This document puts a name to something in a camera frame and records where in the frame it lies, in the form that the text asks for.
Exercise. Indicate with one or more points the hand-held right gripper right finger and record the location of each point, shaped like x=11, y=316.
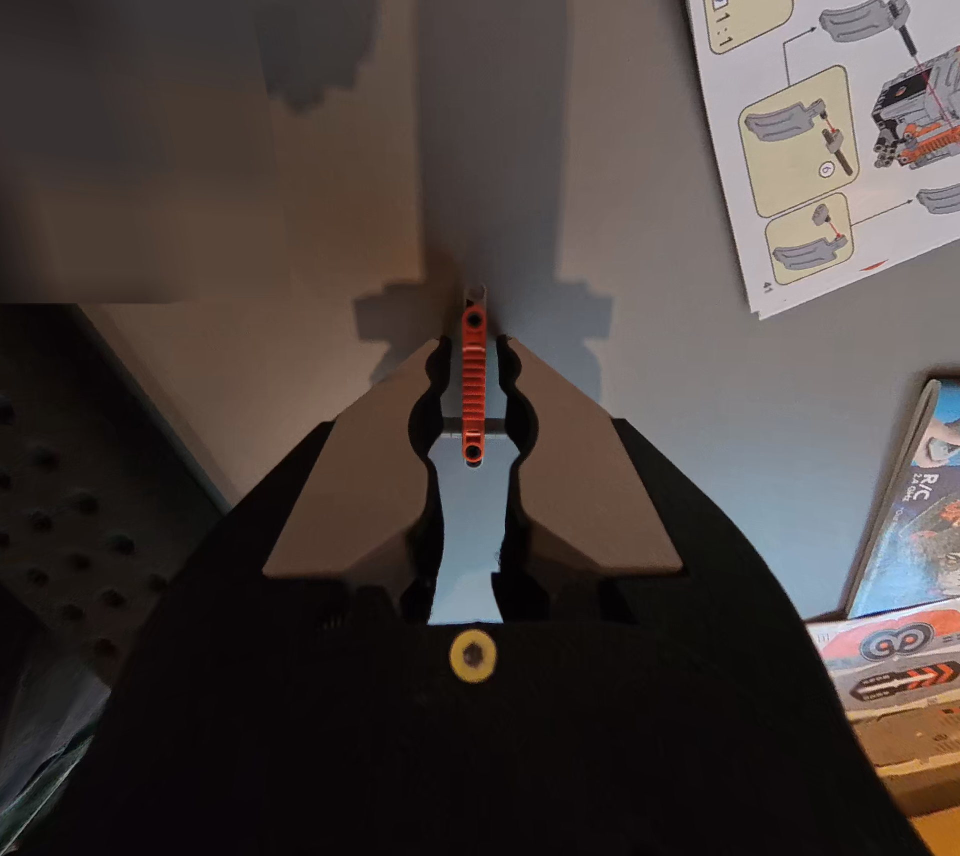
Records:
x=592, y=496

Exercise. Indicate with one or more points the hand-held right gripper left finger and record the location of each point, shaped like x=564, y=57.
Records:
x=345, y=496

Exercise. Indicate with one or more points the orange toothed rack piece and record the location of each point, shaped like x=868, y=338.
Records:
x=474, y=376

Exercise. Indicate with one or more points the grey desk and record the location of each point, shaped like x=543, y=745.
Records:
x=600, y=121

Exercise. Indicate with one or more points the black studded rubber mat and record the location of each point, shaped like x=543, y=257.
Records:
x=75, y=496

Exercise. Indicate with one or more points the small blue printed manual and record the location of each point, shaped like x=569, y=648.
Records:
x=922, y=533

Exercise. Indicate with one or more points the open instruction booklet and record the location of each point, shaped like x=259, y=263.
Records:
x=825, y=196

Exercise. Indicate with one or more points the translucent plastic bag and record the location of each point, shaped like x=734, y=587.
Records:
x=45, y=743

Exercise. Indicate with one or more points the brown cardboard box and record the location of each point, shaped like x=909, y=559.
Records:
x=915, y=758

